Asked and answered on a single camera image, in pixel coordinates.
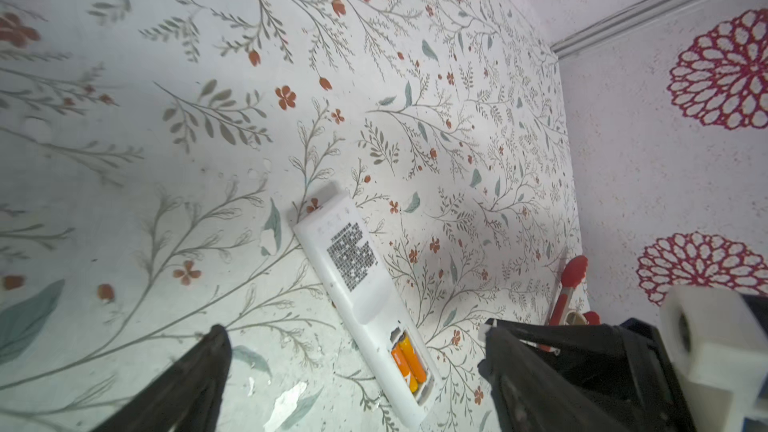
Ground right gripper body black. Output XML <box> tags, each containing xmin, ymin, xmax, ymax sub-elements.
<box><xmin>485</xmin><ymin>319</ymin><xmax>695</xmax><ymax>431</ymax></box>

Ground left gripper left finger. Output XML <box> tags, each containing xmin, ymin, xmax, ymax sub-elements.
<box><xmin>96</xmin><ymin>325</ymin><xmax>232</xmax><ymax>431</ymax></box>

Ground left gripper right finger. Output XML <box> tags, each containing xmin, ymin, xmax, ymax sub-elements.
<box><xmin>478</xmin><ymin>327</ymin><xmax>627</xmax><ymax>431</ymax></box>

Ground white remote control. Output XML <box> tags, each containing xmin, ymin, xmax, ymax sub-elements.
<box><xmin>294</xmin><ymin>192</ymin><xmax>443</xmax><ymax>431</ymax></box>

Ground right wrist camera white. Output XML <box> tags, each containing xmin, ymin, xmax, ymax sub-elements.
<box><xmin>659</xmin><ymin>286</ymin><xmax>768</xmax><ymax>431</ymax></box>

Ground red handled pliers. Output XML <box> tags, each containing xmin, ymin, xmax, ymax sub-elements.
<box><xmin>547</xmin><ymin>255</ymin><xmax>601</xmax><ymax>326</ymax></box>

